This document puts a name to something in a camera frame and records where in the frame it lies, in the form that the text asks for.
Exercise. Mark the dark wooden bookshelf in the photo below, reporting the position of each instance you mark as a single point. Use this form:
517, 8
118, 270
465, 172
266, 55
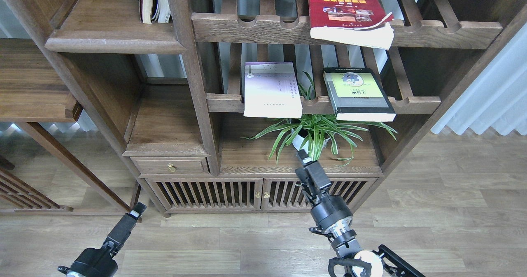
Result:
172, 93

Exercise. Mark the red cover book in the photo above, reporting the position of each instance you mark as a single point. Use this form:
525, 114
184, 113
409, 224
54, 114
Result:
353, 22

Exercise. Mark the wooden side furniture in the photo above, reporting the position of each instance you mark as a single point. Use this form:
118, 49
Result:
42, 176

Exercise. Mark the pale lavender book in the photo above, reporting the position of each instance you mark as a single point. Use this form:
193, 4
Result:
271, 91

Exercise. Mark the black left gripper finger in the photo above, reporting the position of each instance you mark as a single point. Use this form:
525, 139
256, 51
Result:
122, 230

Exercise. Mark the upright books on shelf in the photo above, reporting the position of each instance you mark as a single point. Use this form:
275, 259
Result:
154, 11

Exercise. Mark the white plant pot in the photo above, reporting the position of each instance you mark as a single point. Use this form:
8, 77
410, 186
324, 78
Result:
300, 142

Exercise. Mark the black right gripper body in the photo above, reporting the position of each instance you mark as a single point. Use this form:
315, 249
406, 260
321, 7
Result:
331, 214

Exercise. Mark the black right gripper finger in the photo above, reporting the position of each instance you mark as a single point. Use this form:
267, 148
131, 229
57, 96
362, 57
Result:
315, 170
310, 191

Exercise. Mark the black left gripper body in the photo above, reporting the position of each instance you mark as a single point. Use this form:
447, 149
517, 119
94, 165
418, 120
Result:
92, 263

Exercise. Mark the white curtain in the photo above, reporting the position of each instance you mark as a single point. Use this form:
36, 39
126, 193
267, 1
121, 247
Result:
497, 99

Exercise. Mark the green spider plant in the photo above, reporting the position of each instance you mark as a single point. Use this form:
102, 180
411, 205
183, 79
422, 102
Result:
319, 127

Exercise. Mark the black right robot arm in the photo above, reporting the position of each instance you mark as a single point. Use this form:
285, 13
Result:
359, 262

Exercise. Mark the green and grey book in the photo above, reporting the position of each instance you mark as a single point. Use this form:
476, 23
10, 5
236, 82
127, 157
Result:
356, 95

